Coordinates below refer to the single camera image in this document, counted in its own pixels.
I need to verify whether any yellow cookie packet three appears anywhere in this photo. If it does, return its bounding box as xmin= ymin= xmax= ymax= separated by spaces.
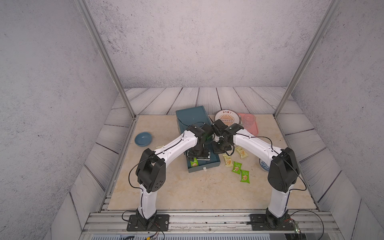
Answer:
xmin=222 ymin=154 xmax=234 ymax=167

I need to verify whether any aluminium mounting rail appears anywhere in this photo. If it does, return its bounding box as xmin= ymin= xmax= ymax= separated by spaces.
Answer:
xmin=80 ymin=210 xmax=344 ymax=240

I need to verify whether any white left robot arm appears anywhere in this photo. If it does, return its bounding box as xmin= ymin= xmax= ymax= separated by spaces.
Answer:
xmin=136 ymin=124 xmax=214 ymax=220

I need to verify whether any green cookie packet one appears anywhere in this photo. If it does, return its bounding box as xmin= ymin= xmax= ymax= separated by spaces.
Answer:
xmin=190 ymin=158 xmax=199 ymax=168

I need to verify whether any green cookie packet two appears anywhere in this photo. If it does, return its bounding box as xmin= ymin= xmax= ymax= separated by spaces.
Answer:
xmin=232 ymin=162 xmax=242 ymax=175

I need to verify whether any metal frame post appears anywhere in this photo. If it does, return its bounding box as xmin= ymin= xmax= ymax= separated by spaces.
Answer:
xmin=75 ymin=0 xmax=136 ymax=118
xmin=273 ymin=0 xmax=342 ymax=119

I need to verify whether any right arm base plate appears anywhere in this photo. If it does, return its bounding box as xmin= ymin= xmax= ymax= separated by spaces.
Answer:
xmin=246 ymin=213 xmax=296 ymax=231

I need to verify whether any left metal frame post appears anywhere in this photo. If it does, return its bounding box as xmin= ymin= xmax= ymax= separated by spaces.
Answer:
xmin=75 ymin=0 xmax=136 ymax=118

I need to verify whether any green cookie packet three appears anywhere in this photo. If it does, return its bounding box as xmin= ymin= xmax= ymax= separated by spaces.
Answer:
xmin=241 ymin=170 xmax=250 ymax=184

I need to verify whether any white orange patterned plate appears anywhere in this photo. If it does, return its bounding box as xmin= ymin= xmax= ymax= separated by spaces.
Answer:
xmin=215 ymin=109 xmax=241 ymax=126

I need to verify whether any yellow cookie packet two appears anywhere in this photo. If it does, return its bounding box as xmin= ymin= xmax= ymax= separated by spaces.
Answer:
xmin=235 ymin=146 xmax=249 ymax=159

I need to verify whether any blue white ceramic bowl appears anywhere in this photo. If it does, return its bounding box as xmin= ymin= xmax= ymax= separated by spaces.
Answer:
xmin=259 ymin=159 xmax=270 ymax=172

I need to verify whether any small blue round plate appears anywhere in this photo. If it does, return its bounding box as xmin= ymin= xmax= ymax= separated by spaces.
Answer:
xmin=134 ymin=132 xmax=153 ymax=147

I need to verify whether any right metal frame post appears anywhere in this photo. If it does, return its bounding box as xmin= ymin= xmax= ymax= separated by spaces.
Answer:
xmin=273 ymin=0 xmax=342 ymax=119

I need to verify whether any teal drawer cabinet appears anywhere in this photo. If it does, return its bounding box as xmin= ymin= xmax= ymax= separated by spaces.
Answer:
xmin=176 ymin=106 xmax=214 ymax=144

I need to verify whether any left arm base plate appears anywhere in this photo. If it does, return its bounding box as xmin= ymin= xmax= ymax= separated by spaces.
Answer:
xmin=127 ymin=214 xmax=170 ymax=232

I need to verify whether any clear pink plastic cup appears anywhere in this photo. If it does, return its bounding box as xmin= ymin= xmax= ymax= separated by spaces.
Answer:
xmin=242 ymin=114 xmax=256 ymax=129

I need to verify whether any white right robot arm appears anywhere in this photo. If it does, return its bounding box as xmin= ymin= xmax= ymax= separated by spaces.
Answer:
xmin=212 ymin=120 xmax=300 ymax=230

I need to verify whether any pink plastic tray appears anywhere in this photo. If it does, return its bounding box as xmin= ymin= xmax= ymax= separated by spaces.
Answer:
xmin=239 ymin=114 xmax=259 ymax=136

